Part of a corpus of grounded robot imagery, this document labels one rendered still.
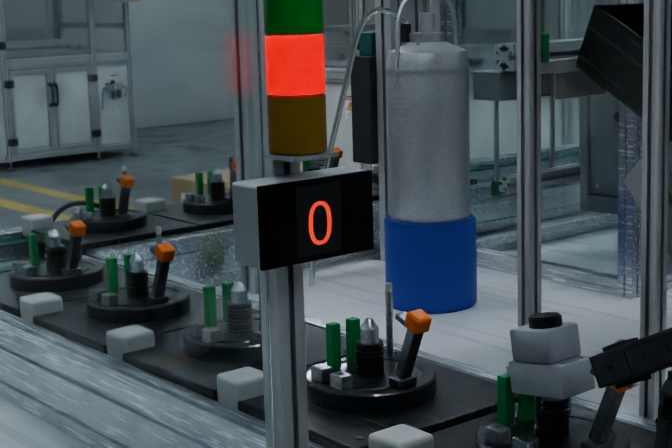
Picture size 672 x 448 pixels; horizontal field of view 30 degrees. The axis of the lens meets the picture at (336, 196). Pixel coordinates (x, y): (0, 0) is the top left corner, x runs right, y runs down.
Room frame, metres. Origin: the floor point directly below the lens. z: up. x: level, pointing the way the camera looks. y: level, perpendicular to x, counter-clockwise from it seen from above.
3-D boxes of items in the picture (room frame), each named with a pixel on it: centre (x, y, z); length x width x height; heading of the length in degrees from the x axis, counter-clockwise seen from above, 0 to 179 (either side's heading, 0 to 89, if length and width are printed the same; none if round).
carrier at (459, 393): (1.29, -0.03, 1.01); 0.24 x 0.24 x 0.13; 39
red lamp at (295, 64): (1.06, 0.03, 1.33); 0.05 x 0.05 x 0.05
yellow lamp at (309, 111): (1.06, 0.03, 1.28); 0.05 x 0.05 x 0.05
